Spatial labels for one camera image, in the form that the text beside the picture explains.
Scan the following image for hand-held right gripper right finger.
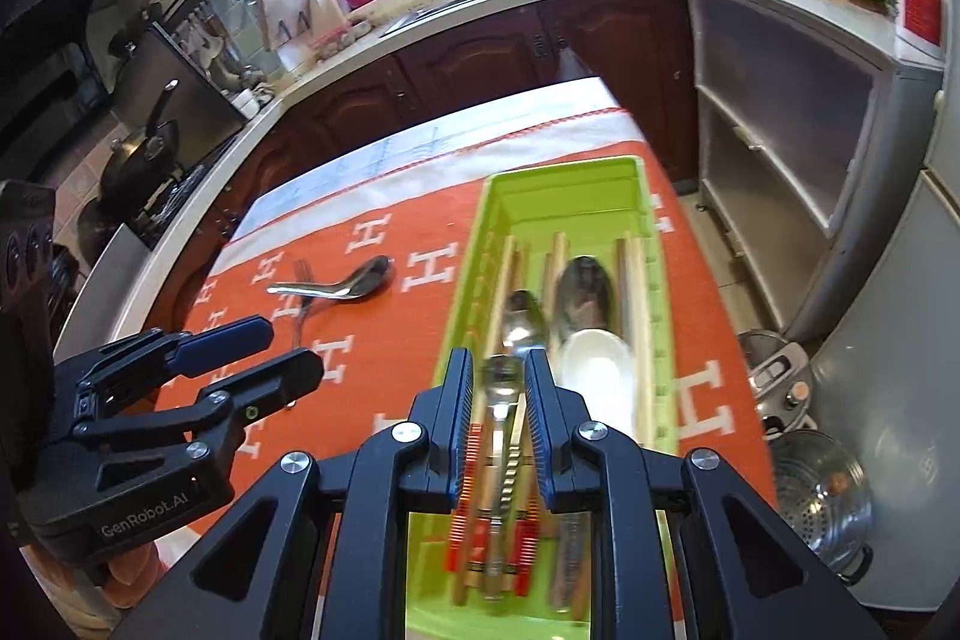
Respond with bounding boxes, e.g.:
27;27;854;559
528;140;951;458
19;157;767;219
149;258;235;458
523;347;887;640

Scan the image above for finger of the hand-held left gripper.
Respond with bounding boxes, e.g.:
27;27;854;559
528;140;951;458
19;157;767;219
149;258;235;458
71;346;326;470
77;314;276;406

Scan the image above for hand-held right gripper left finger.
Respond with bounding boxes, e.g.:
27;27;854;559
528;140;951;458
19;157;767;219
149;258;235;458
112;347;476;640

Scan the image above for small metal spoon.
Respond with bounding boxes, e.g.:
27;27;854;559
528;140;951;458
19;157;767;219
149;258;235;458
476;353;530;602

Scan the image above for thin metal fork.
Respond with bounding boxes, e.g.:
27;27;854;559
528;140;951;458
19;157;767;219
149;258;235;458
289;260;314;352

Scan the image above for white ceramic spoon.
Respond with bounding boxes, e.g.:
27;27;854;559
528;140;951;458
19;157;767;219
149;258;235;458
556;326;640;450

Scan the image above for metal soup spoon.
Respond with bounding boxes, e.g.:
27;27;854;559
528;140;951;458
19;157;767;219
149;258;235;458
268;255;395;305

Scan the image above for large metal spoon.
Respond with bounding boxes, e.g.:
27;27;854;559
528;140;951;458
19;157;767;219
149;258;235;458
546;255;625;615

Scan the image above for green plastic tray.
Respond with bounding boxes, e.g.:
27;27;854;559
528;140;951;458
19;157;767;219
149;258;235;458
405;156;680;640

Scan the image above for person's left hand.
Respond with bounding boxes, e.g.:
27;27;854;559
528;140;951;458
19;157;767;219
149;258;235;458
105;531;164;611

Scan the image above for orange printed tablecloth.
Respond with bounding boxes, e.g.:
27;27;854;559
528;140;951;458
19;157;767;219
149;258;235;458
150;76;777;581

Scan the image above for medium metal spoon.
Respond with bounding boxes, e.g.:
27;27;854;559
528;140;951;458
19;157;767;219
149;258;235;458
501;289;547;360

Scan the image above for gas stove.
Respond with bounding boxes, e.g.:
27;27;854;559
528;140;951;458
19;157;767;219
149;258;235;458
124;160;242;251

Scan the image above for black frying pan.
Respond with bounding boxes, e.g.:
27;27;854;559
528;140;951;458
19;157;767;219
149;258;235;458
100;80;186;202

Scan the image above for silver pressure cooker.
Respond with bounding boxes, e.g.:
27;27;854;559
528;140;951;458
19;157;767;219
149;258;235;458
739;329;816;440

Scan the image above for steel steamer pot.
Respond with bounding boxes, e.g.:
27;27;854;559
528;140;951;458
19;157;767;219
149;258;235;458
769;428;876;585

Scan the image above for white cutting board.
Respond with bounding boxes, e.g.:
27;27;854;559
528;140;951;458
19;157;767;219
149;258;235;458
259;0;314;73

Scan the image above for grey refrigerator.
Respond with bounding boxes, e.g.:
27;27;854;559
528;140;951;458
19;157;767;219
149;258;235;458
810;62;960;611

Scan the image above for white shelf cabinet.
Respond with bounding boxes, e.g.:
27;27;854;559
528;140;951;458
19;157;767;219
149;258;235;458
686;0;925;342

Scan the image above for dark wooden kitchen cabinets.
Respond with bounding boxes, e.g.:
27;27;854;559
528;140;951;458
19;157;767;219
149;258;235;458
172;0;698;326

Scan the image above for steel kitchen sink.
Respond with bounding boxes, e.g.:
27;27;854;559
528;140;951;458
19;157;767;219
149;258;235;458
381;0;542;38

